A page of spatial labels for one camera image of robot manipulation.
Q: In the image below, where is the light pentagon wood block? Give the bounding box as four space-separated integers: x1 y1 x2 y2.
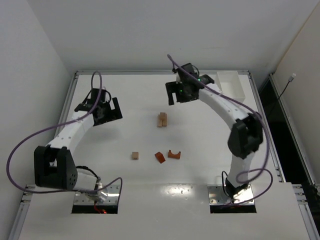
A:
159 112 167 120

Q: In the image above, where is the white perforated box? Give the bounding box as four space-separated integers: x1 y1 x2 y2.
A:
215 71 246 103

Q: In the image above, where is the light wood cube block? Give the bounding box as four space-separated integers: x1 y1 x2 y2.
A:
131 151 139 160

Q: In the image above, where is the dark red wedge block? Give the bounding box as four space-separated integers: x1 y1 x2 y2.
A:
154 152 166 164

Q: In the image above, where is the dark red arch block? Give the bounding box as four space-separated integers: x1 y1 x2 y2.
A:
167 150 181 160

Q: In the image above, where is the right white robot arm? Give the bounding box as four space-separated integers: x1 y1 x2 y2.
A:
165 81 263 198

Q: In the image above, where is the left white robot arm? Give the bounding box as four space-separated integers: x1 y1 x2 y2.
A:
34 88 123 201

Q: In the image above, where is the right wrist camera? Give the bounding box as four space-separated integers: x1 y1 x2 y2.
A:
175 63 215 85

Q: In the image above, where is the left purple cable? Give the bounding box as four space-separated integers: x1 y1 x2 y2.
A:
6 71 123 198

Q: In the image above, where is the purple cable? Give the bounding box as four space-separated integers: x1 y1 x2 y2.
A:
6 71 123 198
166 54 273 208

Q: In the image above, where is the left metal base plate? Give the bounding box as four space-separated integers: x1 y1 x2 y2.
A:
73 184 120 206

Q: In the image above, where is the metal base plate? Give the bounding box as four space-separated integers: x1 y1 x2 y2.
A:
73 184 120 206
207 185 255 207

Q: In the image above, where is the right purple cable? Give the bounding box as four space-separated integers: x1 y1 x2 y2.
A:
166 54 273 208

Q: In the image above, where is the black wall cable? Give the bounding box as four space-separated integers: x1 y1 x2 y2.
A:
277 73 297 100

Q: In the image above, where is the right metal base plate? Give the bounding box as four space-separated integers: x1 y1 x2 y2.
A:
207 185 255 207

